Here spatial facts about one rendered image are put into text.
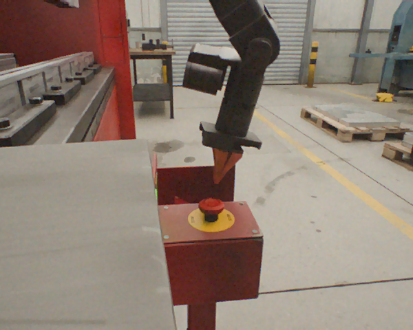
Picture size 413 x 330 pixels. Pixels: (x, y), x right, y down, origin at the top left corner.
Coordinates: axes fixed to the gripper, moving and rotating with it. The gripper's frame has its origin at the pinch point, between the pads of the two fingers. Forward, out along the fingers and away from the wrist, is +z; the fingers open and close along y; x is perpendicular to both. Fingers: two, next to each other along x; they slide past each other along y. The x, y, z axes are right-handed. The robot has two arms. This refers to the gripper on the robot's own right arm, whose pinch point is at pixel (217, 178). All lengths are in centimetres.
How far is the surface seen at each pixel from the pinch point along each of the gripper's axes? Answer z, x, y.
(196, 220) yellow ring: 3.2, 10.3, 4.1
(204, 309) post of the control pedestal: 23.4, 8.0, -2.6
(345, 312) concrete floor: 63, -36, -79
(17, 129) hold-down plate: -1.9, -0.5, 34.3
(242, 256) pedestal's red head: 5.1, 15.2, -2.8
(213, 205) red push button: -0.1, 11.0, 2.4
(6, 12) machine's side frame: -13, -160, 106
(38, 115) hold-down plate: -1.4, -11.9, 35.2
